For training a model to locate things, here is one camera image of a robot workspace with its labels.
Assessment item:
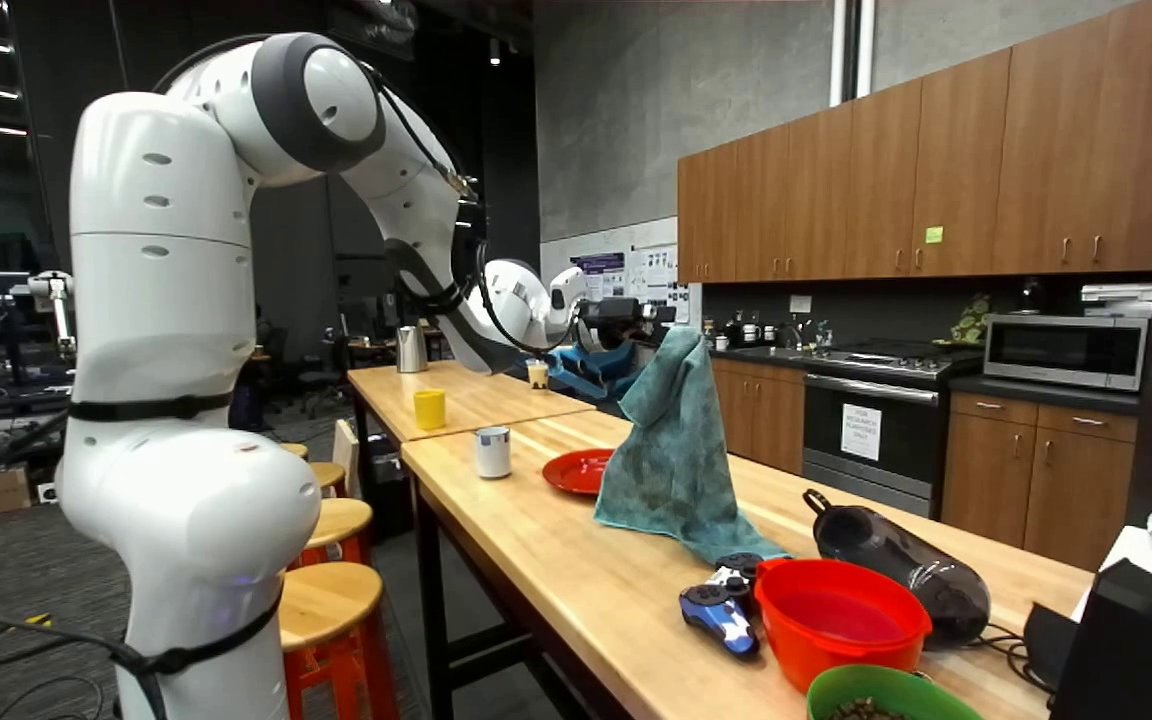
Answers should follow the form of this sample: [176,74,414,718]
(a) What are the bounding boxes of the green bowl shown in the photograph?
[805,665,982,720]

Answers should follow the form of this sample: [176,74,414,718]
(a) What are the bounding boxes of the small white can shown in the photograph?
[473,425,514,485]

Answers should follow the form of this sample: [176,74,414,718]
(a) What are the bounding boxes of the red plate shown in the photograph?
[540,446,616,504]

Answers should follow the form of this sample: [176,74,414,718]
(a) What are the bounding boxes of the orange stool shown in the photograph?
[277,555,400,720]
[299,491,380,571]

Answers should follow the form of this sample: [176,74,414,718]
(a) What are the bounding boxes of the brown base cabinet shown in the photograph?
[938,391,1143,577]
[709,355,807,478]

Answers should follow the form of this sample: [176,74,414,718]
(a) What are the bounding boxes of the blue and black device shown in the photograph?
[677,565,769,665]

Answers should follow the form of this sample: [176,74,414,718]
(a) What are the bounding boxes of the blue lounge chair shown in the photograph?
[545,342,648,411]

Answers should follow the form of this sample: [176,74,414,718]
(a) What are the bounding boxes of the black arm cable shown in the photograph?
[369,75,551,363]

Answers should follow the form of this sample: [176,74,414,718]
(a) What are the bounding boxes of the red plastic bowl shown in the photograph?
[751,555,938,697]

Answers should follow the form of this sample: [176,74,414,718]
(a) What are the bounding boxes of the silver microwave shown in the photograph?
[979,314,1152,396]

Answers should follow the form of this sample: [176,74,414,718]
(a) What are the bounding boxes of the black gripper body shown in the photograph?
[571,292,660,351]

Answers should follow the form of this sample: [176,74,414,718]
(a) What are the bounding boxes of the white item on microwave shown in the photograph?
[1075,282,1152,324]

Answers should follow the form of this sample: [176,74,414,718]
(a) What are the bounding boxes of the blue teal cloth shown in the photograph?
[592,324,788,567]

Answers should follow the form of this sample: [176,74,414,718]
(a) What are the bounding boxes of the green potted plant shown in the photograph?
[948,292,1000,351]

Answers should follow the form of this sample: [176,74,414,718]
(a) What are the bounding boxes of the yellow mug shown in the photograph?
[413,384,453,435]

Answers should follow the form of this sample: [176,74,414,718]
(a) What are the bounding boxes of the black mesh bag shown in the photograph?
[799,487,997,651]

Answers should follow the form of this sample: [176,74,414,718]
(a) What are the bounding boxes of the grey cylinder canister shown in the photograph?
[390,322,427,381]

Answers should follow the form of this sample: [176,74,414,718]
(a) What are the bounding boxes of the white poster board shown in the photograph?
[535,215,709,337]

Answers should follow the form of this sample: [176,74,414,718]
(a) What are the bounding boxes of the black oven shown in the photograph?
[799,351,951,521]

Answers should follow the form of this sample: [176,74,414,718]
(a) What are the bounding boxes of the wooden table with black frame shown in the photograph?
[390,410,1099,720]
[343,355,599,453]

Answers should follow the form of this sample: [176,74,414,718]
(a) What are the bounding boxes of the black speaker box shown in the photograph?
[1053,555,1152,720]

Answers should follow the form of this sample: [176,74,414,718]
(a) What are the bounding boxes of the white paper on oven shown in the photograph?
[836,399,886,469]

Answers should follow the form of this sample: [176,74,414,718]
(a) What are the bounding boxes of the brown wooden wall cabinets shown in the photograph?
[672,0,1152,290]

